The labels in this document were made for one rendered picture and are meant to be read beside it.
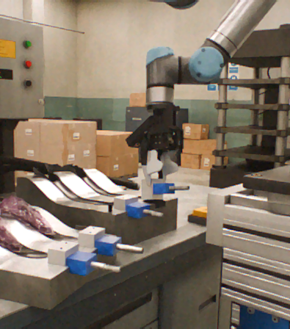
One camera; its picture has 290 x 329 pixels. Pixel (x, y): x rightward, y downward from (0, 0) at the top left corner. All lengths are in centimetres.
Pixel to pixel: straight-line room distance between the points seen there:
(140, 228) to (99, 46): 900
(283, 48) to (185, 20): 401
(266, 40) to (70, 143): 249
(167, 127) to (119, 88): 843
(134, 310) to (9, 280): 43
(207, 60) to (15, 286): 61
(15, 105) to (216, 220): 125
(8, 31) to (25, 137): 359
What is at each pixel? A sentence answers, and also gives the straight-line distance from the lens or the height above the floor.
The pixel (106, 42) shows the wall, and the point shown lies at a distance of 983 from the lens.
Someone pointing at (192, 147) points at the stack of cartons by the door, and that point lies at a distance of 800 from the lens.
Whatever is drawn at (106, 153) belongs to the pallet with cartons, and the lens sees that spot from 574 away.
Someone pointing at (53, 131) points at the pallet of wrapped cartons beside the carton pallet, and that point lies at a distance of 502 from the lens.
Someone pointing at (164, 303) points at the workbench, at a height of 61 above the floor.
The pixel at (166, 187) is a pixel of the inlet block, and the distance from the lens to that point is 108.
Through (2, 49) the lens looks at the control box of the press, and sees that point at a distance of 182.
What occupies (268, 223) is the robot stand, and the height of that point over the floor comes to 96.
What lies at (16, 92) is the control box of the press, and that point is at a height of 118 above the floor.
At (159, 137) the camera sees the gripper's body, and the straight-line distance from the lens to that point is 109.
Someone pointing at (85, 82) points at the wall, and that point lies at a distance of 1018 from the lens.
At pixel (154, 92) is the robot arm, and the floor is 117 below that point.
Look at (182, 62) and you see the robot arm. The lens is 113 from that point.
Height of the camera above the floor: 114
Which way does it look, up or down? 8 degrees down
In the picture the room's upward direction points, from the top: 2 degrees clockwise
